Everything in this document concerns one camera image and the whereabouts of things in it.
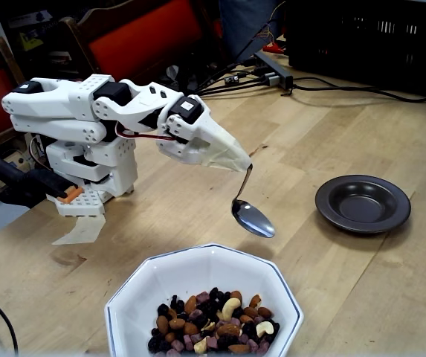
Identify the black plastic crate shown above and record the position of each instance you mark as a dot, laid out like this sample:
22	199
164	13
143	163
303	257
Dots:
365	37

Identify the trail mix nuts and raisins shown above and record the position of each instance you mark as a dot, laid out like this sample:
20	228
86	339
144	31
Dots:
212	327

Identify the white octagonal bowl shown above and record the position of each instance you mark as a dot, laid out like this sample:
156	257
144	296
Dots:
183	271

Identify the brown plate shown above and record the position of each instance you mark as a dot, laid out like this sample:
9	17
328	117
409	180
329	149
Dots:
361	204

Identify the yellow green box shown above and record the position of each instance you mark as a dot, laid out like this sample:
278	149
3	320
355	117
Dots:
26	41

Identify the grey usb hub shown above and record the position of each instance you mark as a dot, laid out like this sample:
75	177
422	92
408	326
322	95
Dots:
272	68

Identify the bent metal spoon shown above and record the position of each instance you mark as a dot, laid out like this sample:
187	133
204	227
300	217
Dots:
253	221

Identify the beige masking tape piece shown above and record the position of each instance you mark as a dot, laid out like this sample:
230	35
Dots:
82	230

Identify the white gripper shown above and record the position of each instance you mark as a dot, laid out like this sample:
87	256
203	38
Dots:
208	138

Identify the blue grey fabric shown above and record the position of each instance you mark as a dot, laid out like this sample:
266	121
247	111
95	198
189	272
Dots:
242	26

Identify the black clamp with orange tip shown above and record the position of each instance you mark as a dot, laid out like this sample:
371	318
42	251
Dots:
30	182

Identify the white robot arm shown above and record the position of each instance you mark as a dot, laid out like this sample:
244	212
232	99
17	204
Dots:
49	122

